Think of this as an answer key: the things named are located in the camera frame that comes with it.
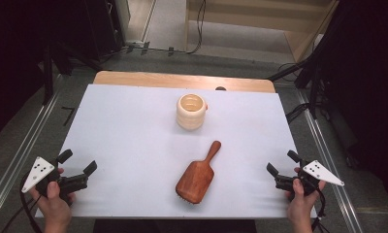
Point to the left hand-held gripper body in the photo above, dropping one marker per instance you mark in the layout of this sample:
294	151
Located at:
38	173

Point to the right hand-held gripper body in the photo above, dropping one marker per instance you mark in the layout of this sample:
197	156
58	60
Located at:
319	173

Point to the wooden scoop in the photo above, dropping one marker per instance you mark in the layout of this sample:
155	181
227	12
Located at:
197	179

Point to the cream ribbed cup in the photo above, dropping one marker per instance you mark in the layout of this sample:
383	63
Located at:
191	113

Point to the person's right hand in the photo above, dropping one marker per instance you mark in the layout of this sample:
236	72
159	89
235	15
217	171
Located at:
300	204

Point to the person's left hand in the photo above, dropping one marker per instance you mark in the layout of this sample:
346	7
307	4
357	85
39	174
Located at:
54	207

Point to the white table board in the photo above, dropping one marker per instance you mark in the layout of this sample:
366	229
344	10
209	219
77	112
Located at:
134	145

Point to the black metal stand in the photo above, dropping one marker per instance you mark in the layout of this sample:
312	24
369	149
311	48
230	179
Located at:
313	81
48	71

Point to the person's dark clothing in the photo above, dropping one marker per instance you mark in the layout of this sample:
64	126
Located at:
176	226

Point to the wooden table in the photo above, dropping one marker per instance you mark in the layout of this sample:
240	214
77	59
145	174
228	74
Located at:
150	79

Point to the black cabinet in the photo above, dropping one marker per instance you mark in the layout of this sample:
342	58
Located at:
104	26

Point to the light wooden shelf unit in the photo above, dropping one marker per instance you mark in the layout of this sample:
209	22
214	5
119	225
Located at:
247	19

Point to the metal floor rail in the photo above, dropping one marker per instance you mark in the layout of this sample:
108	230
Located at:
331	168
20	152

